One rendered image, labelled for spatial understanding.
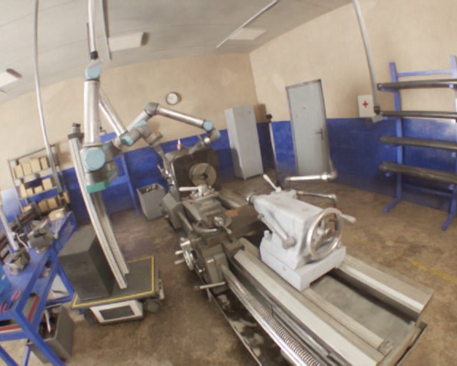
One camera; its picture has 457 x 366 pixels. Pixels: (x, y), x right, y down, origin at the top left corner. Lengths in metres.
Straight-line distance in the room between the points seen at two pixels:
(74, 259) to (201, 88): 5.04
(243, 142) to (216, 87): 1.62
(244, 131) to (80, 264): 4.82
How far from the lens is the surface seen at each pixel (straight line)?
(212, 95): 6.17
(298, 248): 1.05
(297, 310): 1.03
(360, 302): 1.23
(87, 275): 2.25
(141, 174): 5.75
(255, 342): 1.47
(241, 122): 5.84
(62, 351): 2.45
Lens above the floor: 1.61
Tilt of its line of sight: 16 degrees down
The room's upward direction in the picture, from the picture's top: 10 degrees counter-clockwise
